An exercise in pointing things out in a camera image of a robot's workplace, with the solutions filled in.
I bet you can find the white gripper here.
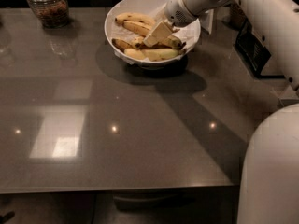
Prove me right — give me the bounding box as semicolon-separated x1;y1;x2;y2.
143;0;197;62

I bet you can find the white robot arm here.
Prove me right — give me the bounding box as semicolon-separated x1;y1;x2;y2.
145;0;299;224

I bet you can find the front pale yellow banana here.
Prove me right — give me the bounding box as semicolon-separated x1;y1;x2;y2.
124;48;185;61

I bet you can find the middle short banana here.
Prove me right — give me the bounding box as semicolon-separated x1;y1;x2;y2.
131;35;145;49

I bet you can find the long diagonal yellow banana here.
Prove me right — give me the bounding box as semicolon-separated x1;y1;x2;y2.
122;21;185;49

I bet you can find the white bowl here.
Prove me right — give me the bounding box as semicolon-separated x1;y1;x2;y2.
104;0;202;71

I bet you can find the small brown-tipped banana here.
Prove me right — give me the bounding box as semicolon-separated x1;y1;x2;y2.
112;38;132;51

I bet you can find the top yellow banana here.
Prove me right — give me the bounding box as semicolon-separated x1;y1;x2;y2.
115;12;156;26

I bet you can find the right glass jar with cereal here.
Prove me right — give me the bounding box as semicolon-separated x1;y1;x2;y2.
230;4;246;29

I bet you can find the left glass jar with nuts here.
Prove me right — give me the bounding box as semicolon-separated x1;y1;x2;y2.
26;0;69;28

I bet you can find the black wire napkin holder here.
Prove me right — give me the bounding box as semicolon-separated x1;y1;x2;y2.
235;19;284;79

